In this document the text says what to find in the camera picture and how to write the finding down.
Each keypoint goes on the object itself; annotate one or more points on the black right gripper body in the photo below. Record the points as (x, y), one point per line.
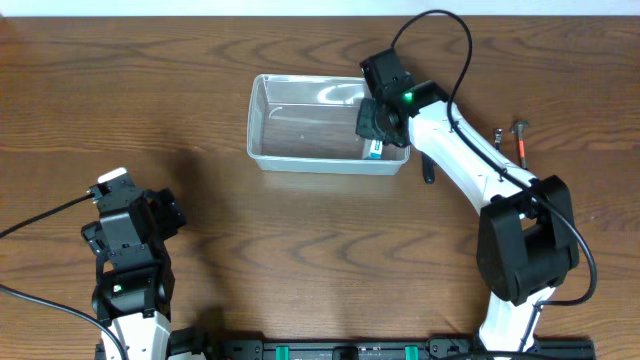
(370, 125)

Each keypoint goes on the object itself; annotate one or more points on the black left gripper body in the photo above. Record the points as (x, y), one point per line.
(162, 219)

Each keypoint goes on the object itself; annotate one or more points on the white blue cardboard box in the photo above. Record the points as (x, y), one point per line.
(372, 150)

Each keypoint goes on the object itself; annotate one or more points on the clear plastic container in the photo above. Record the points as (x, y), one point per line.
(306, 123)

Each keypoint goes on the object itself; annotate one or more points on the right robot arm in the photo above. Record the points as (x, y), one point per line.
(524, 252)

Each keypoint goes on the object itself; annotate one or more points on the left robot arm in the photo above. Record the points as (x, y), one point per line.
(134, 280)

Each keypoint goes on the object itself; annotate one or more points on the black yellow screwdriver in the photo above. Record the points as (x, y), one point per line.
(428, 169)

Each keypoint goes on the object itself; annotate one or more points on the small black orange hammer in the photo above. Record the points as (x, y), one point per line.
(518, 129)

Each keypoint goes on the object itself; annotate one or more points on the silver ring wrench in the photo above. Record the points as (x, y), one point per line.
(498, 135)

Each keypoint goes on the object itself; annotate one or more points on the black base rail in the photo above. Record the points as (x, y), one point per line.
(192, 343)

